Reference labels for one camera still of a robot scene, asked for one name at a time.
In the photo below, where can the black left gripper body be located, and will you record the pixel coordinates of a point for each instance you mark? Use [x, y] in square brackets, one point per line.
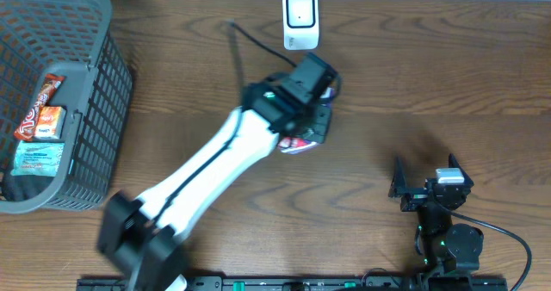
[323, 121]

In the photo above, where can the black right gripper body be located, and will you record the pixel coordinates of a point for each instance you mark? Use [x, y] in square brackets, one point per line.
[423, 195]

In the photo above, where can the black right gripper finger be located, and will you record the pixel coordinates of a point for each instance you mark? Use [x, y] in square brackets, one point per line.
[454, 164]
[398, 185]

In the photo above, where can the purple red snack packet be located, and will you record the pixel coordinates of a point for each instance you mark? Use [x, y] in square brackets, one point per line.
[294, 145]

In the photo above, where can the small orange snack packet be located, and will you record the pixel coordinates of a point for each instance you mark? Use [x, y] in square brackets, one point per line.
[50, 123]

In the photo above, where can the teal snack packet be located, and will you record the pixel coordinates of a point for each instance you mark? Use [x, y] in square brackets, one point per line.
[37, 159]

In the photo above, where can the orange Top chocolate bar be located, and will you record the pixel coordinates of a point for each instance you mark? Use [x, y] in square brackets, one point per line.
[26, 129]

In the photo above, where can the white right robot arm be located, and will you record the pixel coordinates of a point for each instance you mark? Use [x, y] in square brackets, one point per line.
[451, 251]

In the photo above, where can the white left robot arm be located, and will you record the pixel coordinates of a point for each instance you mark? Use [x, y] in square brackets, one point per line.
[143, 237]

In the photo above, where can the white barcode scanner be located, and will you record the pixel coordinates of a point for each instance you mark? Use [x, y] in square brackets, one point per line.
[300, 20]

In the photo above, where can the dark grey plastic basket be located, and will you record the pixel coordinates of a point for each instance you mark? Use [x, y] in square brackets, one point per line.
[71, 39]

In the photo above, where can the black mounting rail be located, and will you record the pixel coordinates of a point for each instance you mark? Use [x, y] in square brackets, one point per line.
[216, 283]

